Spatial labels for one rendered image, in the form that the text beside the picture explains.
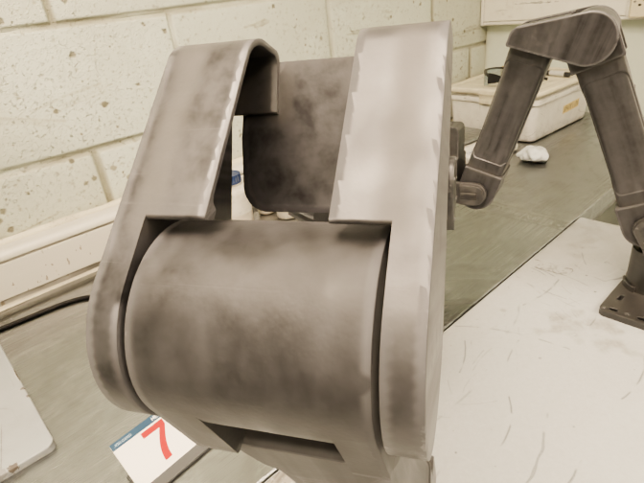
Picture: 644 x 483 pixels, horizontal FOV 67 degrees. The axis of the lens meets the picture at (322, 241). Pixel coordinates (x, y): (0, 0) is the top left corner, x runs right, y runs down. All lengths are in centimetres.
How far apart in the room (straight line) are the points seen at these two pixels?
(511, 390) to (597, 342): 15
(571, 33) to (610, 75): 7
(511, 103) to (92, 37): 75
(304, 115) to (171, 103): 5
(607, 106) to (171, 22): 82
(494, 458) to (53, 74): 92
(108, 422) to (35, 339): 27
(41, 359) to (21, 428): 16
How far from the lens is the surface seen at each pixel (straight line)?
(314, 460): 18
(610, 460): 61
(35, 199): 106
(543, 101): 153
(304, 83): 18
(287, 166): 18
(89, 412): 73
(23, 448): 72
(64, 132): 105
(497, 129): 77
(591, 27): 71
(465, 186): 78
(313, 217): 46
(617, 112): 75
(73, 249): 105
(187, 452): 62
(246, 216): 106
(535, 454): 59
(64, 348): 88
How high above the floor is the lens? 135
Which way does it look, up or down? 27 degrees down
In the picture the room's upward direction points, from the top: 7 degrees counter-clockwise
